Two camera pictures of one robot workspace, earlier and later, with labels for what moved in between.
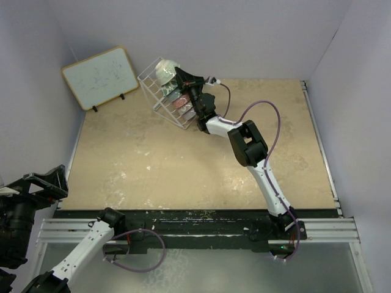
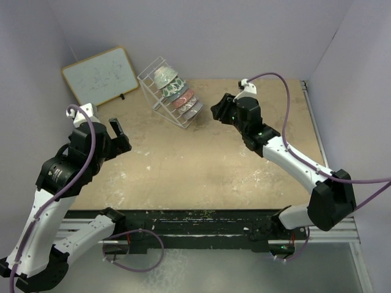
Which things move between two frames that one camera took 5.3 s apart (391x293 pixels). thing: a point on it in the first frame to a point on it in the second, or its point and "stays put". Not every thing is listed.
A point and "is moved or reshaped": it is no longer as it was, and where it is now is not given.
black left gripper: x=53 y=181 to x=120 y=144
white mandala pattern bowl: x=184 y=108 stays put
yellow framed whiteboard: x=101 y=78 stays put
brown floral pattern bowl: x=181 y=101 stays put
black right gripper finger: x=187 y=82 to x=225 y=110
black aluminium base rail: x=269 y=234 stays put
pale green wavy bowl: x=165 y=69 is moved or reshaped
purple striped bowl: x=189 y=114 stays put
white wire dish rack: x=159 y=103 stays put
